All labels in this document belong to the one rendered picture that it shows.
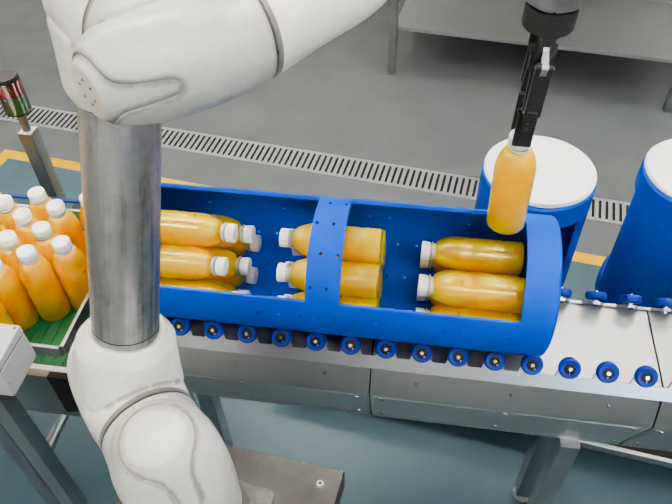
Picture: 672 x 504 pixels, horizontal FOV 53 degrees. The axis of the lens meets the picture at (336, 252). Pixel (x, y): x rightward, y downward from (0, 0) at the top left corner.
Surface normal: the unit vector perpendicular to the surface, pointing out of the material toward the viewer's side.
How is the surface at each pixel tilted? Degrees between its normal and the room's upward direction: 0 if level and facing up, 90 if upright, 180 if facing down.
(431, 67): 0
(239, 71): 90
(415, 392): 71
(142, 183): 88
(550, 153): 0
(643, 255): 90
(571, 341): 0
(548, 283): 41
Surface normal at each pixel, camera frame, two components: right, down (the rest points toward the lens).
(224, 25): 0.35, -0.09
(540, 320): -0.14, 0.43
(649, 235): -0.82, 0.43
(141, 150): 0.69, 0.50
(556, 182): -0.02, -0.69
